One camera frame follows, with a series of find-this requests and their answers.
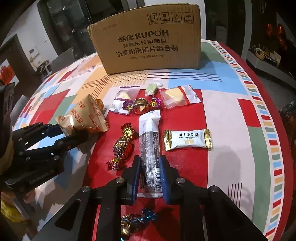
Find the gold snack packet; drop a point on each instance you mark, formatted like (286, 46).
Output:
(85, 115)

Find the colourful patterned tablecloth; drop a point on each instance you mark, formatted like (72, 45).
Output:
(219, 115)

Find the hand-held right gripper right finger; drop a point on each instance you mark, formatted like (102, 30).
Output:
(163, 178)

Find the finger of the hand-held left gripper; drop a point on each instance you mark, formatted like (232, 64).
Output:
(71, 141)
(52, 131)

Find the green candy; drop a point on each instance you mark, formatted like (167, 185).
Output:
(151, 89)

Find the dark glass door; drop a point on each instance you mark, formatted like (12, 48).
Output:
(64, 25)

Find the red and gold foil candy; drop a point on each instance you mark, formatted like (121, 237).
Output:
(123, 148)

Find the black and white snack bar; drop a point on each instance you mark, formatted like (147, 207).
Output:
(149, 143)

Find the blue and gold foil candy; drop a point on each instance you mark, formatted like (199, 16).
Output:
(133, 223)

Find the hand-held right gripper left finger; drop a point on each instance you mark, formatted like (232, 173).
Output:
(136, 178)

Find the round woven basket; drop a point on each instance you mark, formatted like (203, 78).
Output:
(259, 53)

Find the printed cardboard box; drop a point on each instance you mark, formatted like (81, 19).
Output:
(143, 46)

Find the white stool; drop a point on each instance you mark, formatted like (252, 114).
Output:
(43, 68)

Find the white wall intercom panel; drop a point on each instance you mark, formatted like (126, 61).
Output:
(33, 53)

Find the dark brown door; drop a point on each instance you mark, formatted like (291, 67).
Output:
(17, 51)

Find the red paper door decoration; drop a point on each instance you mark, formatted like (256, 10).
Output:
(7, 73)

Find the orange balloon cluster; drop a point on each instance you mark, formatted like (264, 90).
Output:
(278, 37)

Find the grey sideboard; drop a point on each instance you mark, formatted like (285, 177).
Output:
(270, 69)

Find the white and purple pastry packet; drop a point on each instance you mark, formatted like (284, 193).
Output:
(122, 95)

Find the purple and gold foil candy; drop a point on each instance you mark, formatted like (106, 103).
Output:
(140, 105)

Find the clear packet with yellow pastry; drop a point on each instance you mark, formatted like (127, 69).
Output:
(175, 95)

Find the white and gold candy packet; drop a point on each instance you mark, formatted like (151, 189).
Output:
(187, 139)

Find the grey chair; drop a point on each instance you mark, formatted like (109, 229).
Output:
(19, 109)
(61, 60)

